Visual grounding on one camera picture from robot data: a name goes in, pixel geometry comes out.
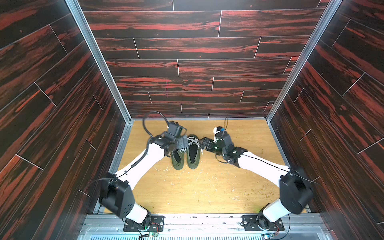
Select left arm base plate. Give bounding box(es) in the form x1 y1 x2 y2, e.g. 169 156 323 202
123 215 165 233

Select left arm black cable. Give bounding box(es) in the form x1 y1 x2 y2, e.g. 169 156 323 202
85 110 170 217

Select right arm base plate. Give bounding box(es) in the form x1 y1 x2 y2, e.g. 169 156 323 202
240 215 285 232

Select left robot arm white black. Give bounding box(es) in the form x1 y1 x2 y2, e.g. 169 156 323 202
99 121 188 229

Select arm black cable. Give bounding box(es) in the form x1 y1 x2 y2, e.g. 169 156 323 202
214 117 320 240
85 110 170 217

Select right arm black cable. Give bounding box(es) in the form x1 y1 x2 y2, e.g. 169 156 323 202
214 117 320 240

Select aluminium front rail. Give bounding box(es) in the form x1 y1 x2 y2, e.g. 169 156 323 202
78 214 334 240

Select green shoe white laces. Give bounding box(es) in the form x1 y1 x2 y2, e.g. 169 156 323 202
171 150 184 170
187 135 202 169

